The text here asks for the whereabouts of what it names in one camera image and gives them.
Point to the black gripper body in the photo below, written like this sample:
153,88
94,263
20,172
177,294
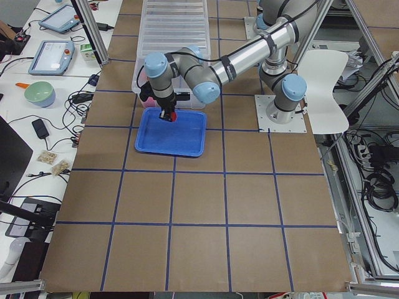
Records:
167,102

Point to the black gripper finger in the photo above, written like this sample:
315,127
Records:
172,112
164,115

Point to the red block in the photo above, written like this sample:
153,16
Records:
172,117

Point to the clear plastic box lid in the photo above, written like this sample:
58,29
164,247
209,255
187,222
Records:
167,26

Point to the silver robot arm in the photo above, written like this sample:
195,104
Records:
287,22

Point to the blue plastic tray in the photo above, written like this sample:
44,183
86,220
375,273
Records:
183,137

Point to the green white carton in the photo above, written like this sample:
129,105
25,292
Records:
87,52

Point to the blue teach pendant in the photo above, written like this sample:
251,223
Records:
61,20
52,57

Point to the green bowl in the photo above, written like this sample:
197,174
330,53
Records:
41,94

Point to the black power adapter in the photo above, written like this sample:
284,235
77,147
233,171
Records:
40,129

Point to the white chair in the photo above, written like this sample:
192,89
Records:
321,70

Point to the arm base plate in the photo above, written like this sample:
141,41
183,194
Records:
272,120

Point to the aluminium frame post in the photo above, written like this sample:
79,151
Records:
91,29

